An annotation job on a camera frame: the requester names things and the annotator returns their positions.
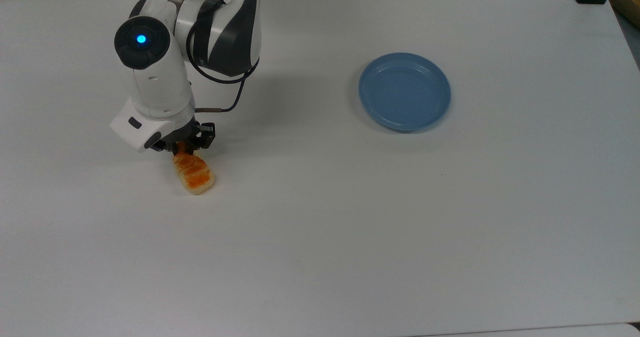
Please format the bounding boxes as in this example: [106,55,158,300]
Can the blue round plate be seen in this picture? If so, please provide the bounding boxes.
[357,52,452,133]

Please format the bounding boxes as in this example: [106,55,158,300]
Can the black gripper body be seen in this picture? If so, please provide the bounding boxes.
[162,121,202,153]

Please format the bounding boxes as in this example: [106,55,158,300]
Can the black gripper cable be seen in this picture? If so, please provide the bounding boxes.
[185,0,261,114]

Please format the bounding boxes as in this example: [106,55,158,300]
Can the toy bread with orange topping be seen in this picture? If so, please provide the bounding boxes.
[172,149,216,196]

